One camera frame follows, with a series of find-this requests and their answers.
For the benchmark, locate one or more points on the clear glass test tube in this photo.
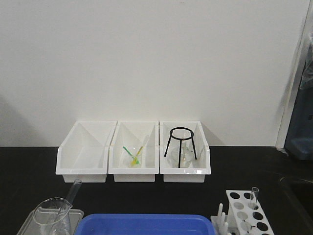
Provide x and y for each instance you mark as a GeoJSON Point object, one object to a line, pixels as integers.
{"type": "Point", "coordinates": [59, 225]}

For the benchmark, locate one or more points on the test tube in rack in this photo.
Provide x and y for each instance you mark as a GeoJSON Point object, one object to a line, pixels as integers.
{"type": "Point", "coordinates": [253, 203]}

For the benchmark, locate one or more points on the white test tube rack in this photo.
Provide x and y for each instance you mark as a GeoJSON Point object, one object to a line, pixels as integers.
{"type": "Point", "coordinates": [240, 219]}

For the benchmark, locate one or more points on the grey blue pegboard drying rack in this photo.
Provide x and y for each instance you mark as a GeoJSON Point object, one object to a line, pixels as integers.
{"type": "Point", "coordinates": [299, 140]}

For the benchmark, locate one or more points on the middle white storage bin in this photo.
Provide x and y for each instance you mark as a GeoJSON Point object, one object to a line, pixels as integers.
{"type": "Point", "coordinates": [131, 134]}

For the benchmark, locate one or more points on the white storage bin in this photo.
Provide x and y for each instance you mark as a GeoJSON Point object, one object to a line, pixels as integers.
{"type": "Point", "coordinates": [84, 152]}
{"type": "Point", "coordinates": [199, 168]}
{"type": "Point", "coordinates": [131, 134]}

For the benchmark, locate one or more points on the right white storage bin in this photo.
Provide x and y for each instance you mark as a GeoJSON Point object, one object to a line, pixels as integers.
{"type": "Point", "coordinates": [199, 168]}

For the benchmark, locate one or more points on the yellow green pipettes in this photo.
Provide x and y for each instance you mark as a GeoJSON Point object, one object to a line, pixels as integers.
{"type": "Point", "coordinates": [134, 156]}

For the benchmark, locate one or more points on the left white storage bin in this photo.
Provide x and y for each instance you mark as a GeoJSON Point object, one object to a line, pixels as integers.
{"type": "Point", "coordinates": [84, 152]}

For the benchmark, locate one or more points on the blue plastic tray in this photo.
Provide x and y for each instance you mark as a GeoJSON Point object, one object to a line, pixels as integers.
{"type": "Point", "coordinates": [144, 224]}

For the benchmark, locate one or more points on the clear glass beaker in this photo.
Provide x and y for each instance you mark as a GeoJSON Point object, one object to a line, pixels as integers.
{"type": "Point", "coordinates": [52, 216]}

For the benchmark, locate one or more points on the grey metal tray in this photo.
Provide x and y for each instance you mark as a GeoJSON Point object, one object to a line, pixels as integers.
{"type": "Point", "coordinates": [30, 227]}

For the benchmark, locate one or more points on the clear plastic bag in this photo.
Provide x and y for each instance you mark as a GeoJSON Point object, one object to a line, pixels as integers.
{"type": "Point", "coordinates": [307, 75]}

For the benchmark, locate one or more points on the black lab sink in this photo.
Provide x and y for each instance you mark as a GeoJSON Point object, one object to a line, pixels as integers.
{"type": "Point", "coordinates": [299, 191]}

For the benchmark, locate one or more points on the black wire tripod stand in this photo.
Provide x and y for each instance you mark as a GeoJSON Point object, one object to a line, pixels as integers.
{"type": "Point", "coordinates": [180, 136]}

